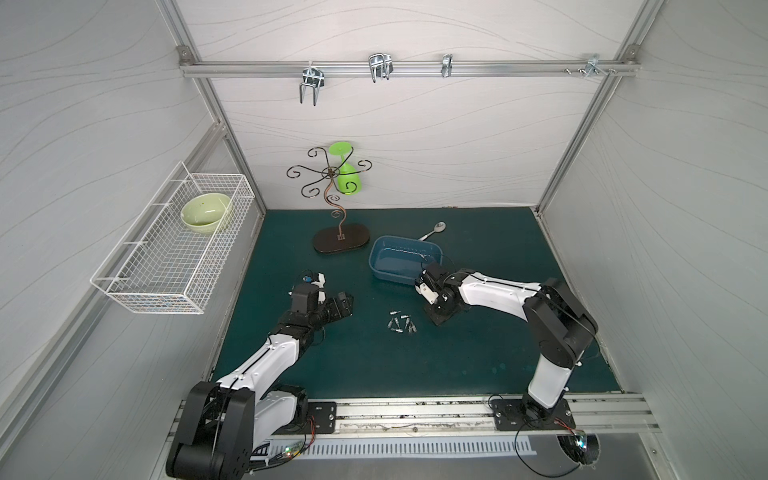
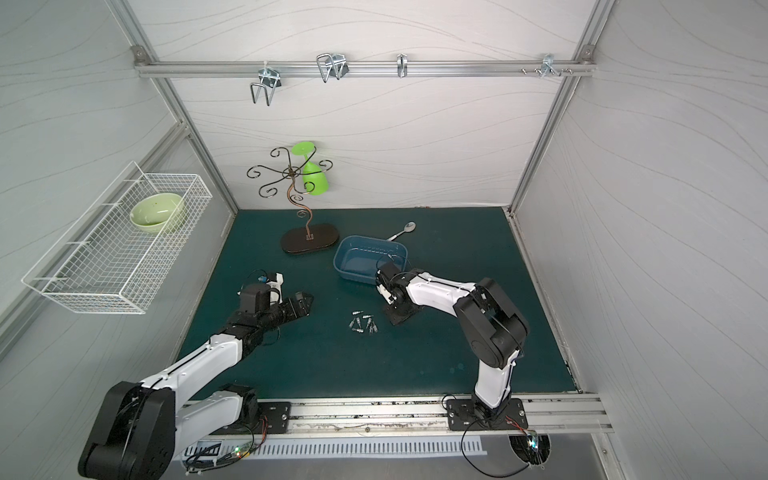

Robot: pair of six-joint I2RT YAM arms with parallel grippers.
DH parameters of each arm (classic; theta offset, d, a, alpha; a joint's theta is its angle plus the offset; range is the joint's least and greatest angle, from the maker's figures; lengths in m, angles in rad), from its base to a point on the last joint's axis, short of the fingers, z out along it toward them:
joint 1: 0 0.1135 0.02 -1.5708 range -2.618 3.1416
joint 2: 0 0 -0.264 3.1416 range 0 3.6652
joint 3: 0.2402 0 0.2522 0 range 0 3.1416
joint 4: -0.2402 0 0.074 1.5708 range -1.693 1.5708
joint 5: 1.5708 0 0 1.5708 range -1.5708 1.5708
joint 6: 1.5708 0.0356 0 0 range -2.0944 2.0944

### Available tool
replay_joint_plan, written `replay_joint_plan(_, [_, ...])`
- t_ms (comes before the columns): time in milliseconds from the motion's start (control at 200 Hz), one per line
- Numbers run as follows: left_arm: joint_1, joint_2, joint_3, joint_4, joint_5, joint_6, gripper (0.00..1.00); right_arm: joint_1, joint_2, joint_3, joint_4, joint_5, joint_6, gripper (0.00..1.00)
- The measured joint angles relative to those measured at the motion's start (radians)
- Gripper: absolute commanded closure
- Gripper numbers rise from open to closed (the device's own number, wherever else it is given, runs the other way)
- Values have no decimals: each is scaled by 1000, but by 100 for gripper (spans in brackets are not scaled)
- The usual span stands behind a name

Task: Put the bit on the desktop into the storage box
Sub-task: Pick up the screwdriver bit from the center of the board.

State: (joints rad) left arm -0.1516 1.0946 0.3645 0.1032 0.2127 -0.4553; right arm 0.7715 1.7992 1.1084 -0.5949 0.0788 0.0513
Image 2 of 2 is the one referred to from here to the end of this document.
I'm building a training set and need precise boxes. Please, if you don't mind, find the light green ceramic bowl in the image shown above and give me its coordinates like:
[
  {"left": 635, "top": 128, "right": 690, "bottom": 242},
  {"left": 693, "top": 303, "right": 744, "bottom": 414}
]
[{"left": 129, "top": 193, "right": 186, "bottom": 234}]

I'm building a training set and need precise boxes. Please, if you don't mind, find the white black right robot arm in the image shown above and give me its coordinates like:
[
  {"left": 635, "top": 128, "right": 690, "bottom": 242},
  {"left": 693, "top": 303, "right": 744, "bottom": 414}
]
[{"left": 375, "top": 262, "right": 530, "bottom": 418}]

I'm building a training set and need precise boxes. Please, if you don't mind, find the black cable at right base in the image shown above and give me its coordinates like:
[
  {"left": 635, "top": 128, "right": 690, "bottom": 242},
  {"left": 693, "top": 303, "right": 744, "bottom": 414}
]
[{"left": 440, "top": 392, "right": 529, "bottom": 480}]

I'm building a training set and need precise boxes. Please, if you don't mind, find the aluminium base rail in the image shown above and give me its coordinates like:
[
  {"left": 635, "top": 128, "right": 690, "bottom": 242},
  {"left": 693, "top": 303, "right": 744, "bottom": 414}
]
[{"left": 116, "top": 392, "right": 614, "bottom": 445}]

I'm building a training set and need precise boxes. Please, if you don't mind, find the green plastic goblet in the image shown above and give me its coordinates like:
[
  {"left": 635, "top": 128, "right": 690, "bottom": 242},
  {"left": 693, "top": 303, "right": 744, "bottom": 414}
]
[{"left": 291, "top": 141, "right": 333, "bottom": 196}]

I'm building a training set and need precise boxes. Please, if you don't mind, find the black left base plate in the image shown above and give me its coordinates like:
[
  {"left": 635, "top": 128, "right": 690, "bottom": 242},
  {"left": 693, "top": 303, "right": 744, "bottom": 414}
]
[{"left": 257, "top": 401, "right": 292, "bottom": 435}]

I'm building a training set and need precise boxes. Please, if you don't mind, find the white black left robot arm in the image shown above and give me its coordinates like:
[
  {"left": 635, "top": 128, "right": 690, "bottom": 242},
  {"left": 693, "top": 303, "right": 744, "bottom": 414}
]
[{"left": 78, "top": 280, "right": 314, "bottom": 479}]

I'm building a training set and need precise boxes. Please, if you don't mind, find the blue plastic storage box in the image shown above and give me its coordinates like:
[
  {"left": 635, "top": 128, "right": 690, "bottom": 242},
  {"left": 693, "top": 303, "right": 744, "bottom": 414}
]
[{"left": 333, "top": 235, "right": 408, "bottom": 285}]

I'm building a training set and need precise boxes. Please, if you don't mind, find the white wire basket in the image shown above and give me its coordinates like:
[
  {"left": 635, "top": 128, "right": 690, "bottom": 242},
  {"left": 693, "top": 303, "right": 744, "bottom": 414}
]
[{"left": 22, "top": 163, "right": 213, "bottom": 315}]

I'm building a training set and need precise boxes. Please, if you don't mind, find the metal hook right end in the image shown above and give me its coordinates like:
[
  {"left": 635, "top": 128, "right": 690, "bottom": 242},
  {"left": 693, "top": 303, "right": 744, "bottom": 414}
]
[{"left": 520, "top": 54, "right": 572, "bottom": 78}]

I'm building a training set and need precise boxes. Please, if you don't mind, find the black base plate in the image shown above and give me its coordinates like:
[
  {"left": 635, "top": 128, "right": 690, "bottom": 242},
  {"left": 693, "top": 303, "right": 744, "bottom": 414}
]
[
  {"left": 257, "top": 401, "right": 292, "bottom": 435},
  {"left": 441, "top": 397, "right": 529, "bottom": 432}
]

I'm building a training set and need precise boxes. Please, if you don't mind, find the wire bundle with LED board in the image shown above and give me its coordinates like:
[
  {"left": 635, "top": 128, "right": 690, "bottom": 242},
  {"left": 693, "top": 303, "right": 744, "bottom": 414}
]
[{"left": 182, "top": 416, "right": 268, "bottom": 472}]

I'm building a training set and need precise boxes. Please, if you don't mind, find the metal double hook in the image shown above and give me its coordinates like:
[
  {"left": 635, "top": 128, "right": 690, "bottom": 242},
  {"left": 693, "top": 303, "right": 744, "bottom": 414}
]
[
  {"left": 250, "top": 62, "right": 282, "bottom": 106},
  {"left": 316, "top": 53, "right": 349, "bottom": 83}
]

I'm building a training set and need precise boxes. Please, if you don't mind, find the small metal hook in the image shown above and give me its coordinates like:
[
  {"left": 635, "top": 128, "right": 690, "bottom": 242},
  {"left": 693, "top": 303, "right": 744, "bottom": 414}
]
[{"left": 396, "top": 54, "right": 408, "bottom": 78}]

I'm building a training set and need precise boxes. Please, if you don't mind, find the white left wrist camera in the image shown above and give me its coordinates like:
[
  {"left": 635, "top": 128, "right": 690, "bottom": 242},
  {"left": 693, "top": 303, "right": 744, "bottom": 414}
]
[{"left": 265, "top": 272, "right": 284, "bottom": 305}]

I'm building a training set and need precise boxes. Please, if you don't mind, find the metal double hook left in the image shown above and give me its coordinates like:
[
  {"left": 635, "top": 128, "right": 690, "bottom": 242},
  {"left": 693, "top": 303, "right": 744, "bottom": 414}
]
[{"left": 250, "top": 62, "right": 282, "bottom": 106}]

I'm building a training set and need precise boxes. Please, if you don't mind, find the dark metal scroll cup stand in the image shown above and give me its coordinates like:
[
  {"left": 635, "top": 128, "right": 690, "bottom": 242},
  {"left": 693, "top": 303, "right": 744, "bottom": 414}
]
[{"left": 246, "top": 145, "right": 339, "bottom": 255}]

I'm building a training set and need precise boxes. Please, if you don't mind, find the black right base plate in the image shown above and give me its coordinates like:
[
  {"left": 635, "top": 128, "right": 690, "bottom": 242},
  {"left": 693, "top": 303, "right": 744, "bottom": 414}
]
[{"left": 441, "top": 397, "right": 529, "bottom": 432}]

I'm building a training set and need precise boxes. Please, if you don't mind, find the metal spoon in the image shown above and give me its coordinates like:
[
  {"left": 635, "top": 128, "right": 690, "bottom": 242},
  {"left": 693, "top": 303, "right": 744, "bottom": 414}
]
[{"left": 388, "top": 221, "right": 416, "bottom": 241}]

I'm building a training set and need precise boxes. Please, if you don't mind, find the white slotted cable duct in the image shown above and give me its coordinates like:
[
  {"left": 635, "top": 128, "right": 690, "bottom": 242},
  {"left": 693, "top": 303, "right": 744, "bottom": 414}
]
[{"left": 179, "top": 436, "right": 487, "bottom": 461}]

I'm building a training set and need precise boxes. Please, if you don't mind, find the metal double hook middle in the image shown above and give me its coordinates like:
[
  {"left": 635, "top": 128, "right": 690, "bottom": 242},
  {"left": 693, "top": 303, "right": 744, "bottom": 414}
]
[{"left": 316, "top": 53, "right": 349, "bottom": 83}]

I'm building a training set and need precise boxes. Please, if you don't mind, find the aluminium cross rail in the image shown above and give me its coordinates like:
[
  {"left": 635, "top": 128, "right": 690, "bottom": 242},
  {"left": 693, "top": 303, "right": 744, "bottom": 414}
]
[{"left": 135, "top": 58, "right": 597, "bottom": 79}]

